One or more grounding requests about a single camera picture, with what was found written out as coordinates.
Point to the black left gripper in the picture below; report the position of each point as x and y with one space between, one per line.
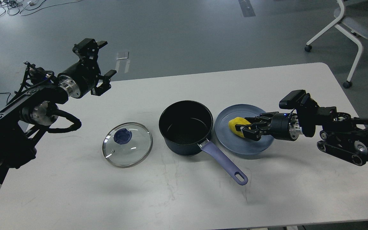
83 76

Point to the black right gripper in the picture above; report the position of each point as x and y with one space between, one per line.
281 126

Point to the dark pot with purple handle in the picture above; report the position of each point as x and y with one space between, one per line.
186 127

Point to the glass lid with purple knob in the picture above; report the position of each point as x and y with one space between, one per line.
127 145

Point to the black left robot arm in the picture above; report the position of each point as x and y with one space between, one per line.
33 111

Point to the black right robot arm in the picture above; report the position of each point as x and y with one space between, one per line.
342 135

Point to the blue round plate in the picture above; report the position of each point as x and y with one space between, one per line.
242 147

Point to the white office chair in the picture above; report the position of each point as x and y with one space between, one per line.
352 21

